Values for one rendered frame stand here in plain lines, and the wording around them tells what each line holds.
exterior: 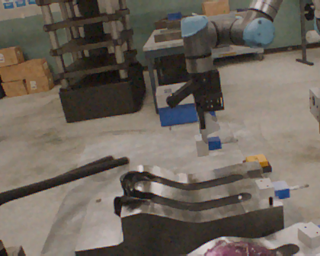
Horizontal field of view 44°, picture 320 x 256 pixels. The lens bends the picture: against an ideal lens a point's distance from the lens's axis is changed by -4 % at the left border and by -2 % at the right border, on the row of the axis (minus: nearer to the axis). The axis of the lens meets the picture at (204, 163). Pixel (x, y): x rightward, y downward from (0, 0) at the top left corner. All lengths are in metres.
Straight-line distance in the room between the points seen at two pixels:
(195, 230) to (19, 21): 7.27
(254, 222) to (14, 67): 7.05
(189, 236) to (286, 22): 6.90
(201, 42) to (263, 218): 0.50
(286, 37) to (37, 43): 4.56
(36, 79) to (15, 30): 0.98
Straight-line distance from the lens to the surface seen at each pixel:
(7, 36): 8.12
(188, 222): 0.92
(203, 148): 1.21
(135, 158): 1.55
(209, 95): 1.15
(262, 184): 0.98
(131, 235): 0.94
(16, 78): 7.78
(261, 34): 1.04
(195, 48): 1.11
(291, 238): 0.90
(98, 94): 5.04
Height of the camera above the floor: 1.39
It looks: 25 degrees down
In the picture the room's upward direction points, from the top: 8 degrees counter-clockwise
